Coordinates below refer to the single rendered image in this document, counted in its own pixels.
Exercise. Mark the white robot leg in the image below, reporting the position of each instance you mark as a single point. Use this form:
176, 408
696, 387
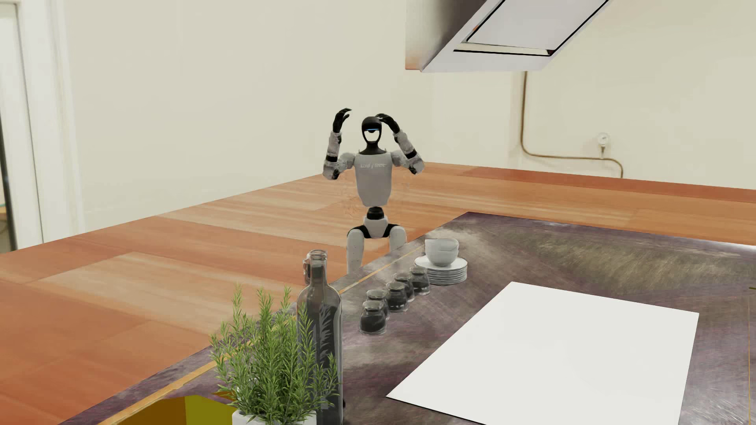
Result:
355, 245
397, 238

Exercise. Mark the steel range hood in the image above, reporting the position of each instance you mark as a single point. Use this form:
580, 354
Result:
472, 35

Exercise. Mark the white flat cooktop panel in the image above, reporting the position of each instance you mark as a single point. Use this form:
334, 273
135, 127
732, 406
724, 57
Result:
549, 360

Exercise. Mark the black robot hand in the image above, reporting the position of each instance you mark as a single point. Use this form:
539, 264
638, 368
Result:
340, 121
388, 123

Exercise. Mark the black robot head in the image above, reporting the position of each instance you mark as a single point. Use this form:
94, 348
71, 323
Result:
371, 137

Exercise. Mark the stack of white plates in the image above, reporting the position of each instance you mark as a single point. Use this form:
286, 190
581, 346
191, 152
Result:
443, 274

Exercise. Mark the white plant pot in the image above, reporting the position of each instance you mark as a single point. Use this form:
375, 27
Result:
242, 420

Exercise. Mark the dark glass bottle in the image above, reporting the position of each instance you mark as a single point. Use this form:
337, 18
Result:
321, 322

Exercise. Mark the white wall socket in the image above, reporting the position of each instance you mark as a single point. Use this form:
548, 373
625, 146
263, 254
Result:
603, 140

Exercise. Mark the yellow box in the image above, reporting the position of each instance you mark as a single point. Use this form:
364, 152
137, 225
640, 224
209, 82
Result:
183, 412

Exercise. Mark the white left robot leg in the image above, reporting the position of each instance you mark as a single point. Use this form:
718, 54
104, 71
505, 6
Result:
397, 238

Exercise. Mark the grey white robot torso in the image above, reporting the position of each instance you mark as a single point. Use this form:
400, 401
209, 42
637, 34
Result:
374, 177

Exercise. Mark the white ceramic bowl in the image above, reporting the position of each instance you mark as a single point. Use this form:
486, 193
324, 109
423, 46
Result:
442, 262
442, 248

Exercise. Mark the white door frame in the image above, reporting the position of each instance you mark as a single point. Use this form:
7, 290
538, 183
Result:
35, 118

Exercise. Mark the green rosemary plant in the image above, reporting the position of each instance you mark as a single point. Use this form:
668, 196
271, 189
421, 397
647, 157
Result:
269, 369

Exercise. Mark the white right robot leg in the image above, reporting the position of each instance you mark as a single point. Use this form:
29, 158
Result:
355, 245

